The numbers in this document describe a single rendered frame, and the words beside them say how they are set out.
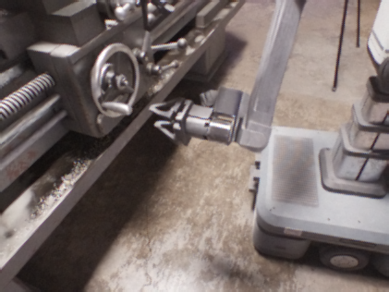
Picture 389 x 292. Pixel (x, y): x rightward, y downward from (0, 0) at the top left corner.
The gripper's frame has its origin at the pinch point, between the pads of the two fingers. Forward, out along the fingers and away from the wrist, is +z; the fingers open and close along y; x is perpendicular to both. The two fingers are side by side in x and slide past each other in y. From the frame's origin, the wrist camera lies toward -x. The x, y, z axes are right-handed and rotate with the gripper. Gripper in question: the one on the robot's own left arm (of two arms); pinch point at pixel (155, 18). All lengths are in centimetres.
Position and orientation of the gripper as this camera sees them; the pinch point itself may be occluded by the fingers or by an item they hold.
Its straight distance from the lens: 67.0
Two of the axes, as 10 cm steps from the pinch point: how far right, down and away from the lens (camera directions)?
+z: -4.4, 5.7, 6.9
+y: -2.2, 6.8, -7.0
